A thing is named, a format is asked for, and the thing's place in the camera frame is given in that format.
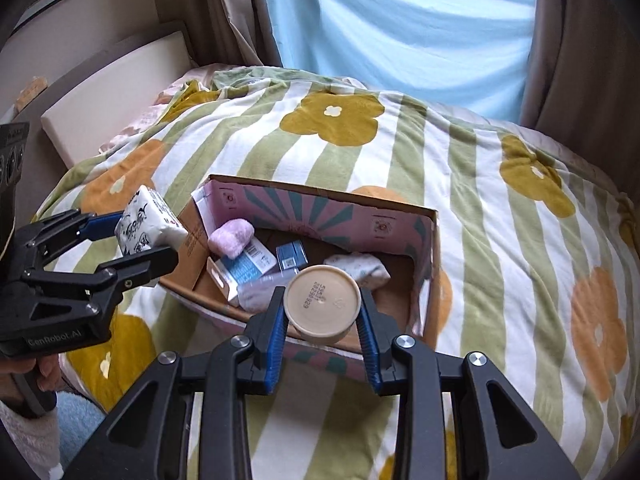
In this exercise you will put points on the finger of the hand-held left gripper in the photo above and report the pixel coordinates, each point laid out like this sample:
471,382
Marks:
70,230
130,267

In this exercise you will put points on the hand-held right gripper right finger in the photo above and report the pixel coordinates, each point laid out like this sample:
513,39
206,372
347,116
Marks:
367,340

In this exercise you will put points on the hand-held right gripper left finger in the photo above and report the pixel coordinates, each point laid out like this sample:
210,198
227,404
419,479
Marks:
275,355

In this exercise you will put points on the bird print tissue pack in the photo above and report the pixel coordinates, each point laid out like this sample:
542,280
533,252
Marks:
145,220

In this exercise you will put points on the beige round jar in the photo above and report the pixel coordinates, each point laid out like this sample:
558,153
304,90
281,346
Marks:
320,302

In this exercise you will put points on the clear plastic packet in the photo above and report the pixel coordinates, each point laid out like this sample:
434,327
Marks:
257,296

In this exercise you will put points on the white patterned soft packet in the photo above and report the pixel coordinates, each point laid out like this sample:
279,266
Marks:
357,267

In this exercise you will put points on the blue and white carton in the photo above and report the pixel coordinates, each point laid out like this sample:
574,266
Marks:
245,266

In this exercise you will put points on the small teal box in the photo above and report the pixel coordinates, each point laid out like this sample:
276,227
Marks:
291,255

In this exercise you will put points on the pink printed cardboard box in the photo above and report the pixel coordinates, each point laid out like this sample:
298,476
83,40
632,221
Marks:
395,230

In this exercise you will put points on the person's left forearm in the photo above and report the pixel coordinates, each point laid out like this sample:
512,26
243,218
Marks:
27,442

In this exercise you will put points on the person's left hand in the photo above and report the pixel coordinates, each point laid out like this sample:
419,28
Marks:
50,367

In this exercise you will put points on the light blue fluffy cloth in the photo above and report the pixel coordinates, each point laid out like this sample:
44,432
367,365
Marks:
80,417

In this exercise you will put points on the white headboard cushion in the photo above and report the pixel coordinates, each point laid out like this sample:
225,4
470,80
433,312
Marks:
115,95

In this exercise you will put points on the small orange packet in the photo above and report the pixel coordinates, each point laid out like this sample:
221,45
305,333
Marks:
31,92

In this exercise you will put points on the pink bed sheet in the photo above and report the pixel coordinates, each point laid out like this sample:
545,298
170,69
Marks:
150,110

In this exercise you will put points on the striped floral blanket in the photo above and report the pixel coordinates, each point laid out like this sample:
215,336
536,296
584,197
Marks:
425,160

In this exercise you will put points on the brown curtain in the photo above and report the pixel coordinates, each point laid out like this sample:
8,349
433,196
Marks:
585,45
235,10

